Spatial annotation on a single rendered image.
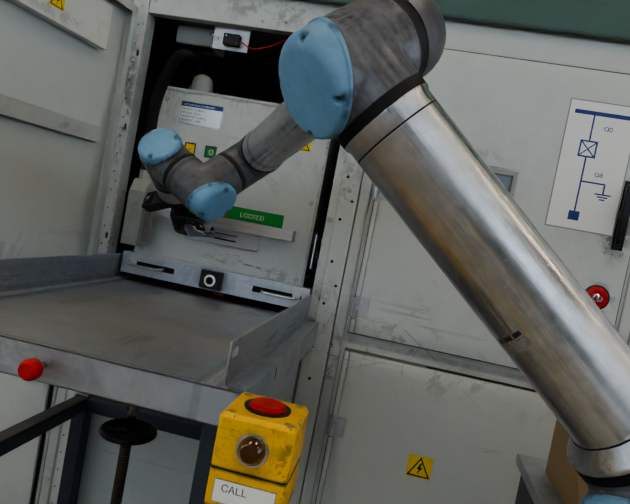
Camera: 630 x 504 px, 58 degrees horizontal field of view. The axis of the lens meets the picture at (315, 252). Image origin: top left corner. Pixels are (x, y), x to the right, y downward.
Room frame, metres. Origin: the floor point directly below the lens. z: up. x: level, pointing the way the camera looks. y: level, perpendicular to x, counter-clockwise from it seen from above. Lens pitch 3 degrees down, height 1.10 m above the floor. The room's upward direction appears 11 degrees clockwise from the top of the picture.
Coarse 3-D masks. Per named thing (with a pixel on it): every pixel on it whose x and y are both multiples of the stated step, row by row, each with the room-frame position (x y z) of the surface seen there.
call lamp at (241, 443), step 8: (240, 440) 0.55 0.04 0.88; (248, 440) 0.54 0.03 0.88; (256, 440) 0.54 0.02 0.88; (264, 440) 0.54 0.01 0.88; (240, 448) 0.54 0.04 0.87; (248, 448) 0.54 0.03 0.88; (256, 448) 0.54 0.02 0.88; (264, 448) 0.54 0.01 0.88; (240, 456) 0.54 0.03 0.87; (248, 456) 0.53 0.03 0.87; (256, 456) 0.53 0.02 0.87; (264, 456) 0.54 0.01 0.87; (248, 464) 0.54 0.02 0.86; (256, 464) 0.54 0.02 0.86
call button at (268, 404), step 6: (252, 402) 0.58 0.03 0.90; (258, 402) 0.58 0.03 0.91; (264, 402) 0.59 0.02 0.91; (270, 402) 0.59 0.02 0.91; (276, 402) 0.59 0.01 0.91; (258, 408) 0.57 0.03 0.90; (264, 408) 0.57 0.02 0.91; (270, 408) 0.57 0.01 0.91; (276, 408) 0.58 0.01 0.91; (282, 408) 0.58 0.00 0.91
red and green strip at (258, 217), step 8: (232, 208) 1.54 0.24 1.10; (240, 208) 1.54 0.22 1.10; (224, 216) 1.55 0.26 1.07; (232, 216) 1.54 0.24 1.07; (240, 216) 1.54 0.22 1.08; (248, 216) 1.54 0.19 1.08; (256, 216) 1.53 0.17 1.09; (264, 216) 1.53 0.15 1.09; (272, 216) 1.53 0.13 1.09; (280, 216) 1.52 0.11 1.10; (264, 224) 1.53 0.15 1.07; (272, 224) 1.53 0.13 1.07; (280, 224) 1.52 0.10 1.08
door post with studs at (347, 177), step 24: (336, 168) 1.47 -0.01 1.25; (360, 168) 1.45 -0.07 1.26; (336, 192) 1.46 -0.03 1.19; (336, 216) 1.46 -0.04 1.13; (336, 240) 1.46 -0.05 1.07; (336, 264) 1.45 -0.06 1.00; (336, 288) 1.45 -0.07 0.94; (312, 312) 1.46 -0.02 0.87; (312, 360) 1.46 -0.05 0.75; (312, 384) 1.46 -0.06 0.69; (312, 408) 1.45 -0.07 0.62
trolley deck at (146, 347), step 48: (96, 288) 1.36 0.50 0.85; (144, 288) 1.48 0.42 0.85; (0, 336) 0.84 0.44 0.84; (48, 336) 0.88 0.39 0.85; (96, 336) 0.94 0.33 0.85; (144, 336) 0.99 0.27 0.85; (192, 336) 1.06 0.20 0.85; (96, 384) 0.82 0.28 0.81; (144, 384) 0.81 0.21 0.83; (192, 384) 0.80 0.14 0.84; (240, 384) 0.82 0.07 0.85
